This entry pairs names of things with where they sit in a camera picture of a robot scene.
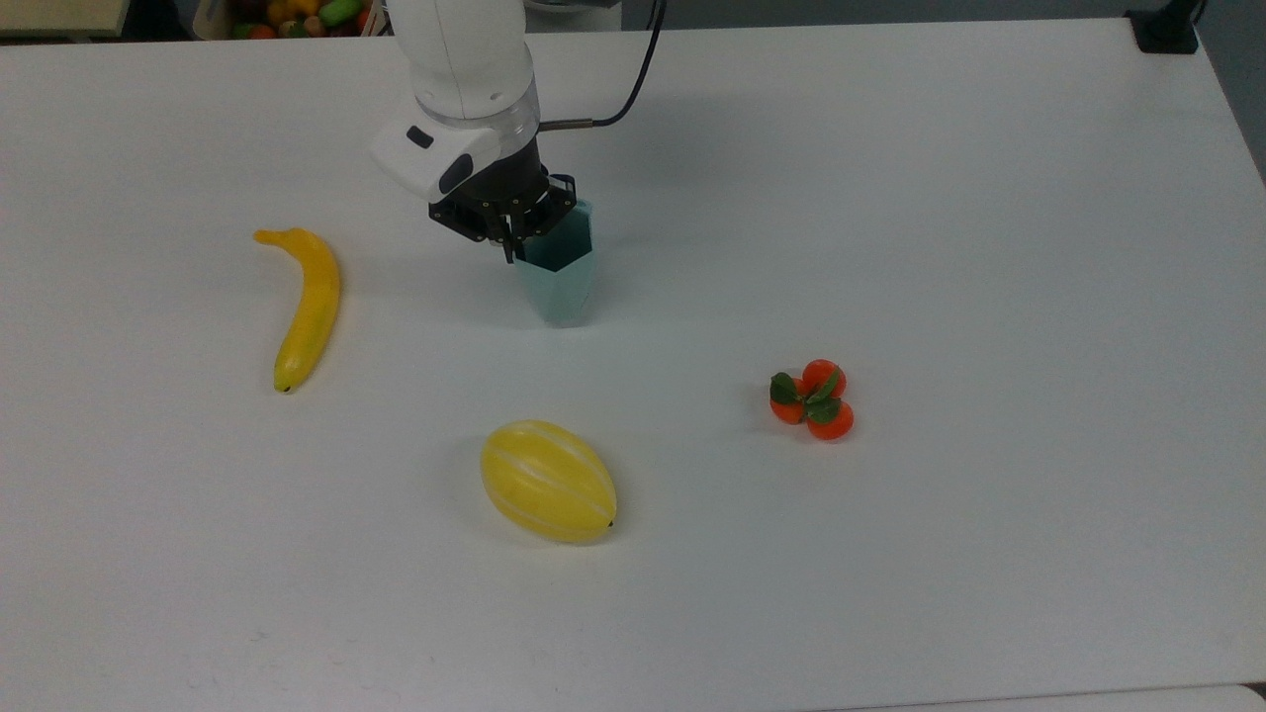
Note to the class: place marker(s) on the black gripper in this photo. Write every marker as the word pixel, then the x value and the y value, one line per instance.
pixel 495 203

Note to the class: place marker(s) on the light blue faceted mug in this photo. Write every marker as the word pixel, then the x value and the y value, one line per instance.
pixel 566 282

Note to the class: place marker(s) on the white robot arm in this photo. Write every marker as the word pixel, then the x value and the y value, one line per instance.
pixel 460 89

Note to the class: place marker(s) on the yellow toy banana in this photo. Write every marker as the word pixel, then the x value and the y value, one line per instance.
pixel 310 307

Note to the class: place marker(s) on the yellow striped toy melon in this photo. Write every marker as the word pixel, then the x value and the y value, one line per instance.
pixel 547 482

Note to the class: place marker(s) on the bin of toy fruit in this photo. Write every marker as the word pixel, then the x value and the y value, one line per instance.
pixel 297 18

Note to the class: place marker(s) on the orange toy tangerine cluster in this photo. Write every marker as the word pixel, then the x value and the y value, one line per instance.
pixel 816 400

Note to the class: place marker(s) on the light wooden table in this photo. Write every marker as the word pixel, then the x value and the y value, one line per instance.
pixel 59 15

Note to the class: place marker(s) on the black table clamp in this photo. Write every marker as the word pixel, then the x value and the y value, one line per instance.
pixel 1165 30

